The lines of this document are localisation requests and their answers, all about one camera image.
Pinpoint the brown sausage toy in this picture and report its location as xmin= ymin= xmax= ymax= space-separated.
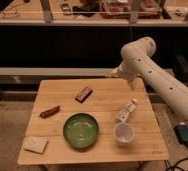
xmin=39 ymin=105 xmax=60 ymax=119

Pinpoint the white ceramic cup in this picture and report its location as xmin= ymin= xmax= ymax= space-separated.
xmin=114 ymin=122 xmax=135 ymax=147

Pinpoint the black power adapter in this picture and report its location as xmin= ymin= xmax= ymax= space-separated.
xmin=174 ymin=125 xmax=188 ymax=144

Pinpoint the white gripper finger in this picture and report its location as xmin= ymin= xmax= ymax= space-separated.
xmin=105 ymin=71 xmax=115 ymax=78
xmin=129 ymin=79 xmax=136 ymax=91

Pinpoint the wooden table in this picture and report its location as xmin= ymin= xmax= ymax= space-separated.
xmin=18 ymin=78 xmax=169 ymax=165

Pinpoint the red tray on shelf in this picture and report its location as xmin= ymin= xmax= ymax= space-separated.
xmin=99 ymin=0 xmax=162 ymax=19

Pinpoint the green ceramic bowl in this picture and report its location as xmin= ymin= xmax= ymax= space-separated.
xmin=63 ymin=113 xmax=99 ymax=149

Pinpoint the white tube bottle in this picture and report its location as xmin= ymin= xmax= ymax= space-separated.
xmin=115 ymin=99 xmax=138 ymax=122

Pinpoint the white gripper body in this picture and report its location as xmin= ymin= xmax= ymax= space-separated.
xmin=115 ymin=65 xmax=136 ymax=81

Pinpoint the black device on shelf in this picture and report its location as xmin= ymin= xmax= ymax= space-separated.
xmin=72 ymin=2 xmax=99 ymax=17

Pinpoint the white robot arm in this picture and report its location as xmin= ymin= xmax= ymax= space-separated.
xmin=109 ymin=37 xmax=188 ymax=127

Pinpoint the brown rectangular eraser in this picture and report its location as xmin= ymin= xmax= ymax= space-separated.
xmin=75 ymin=87 xmax=93 ymax=103

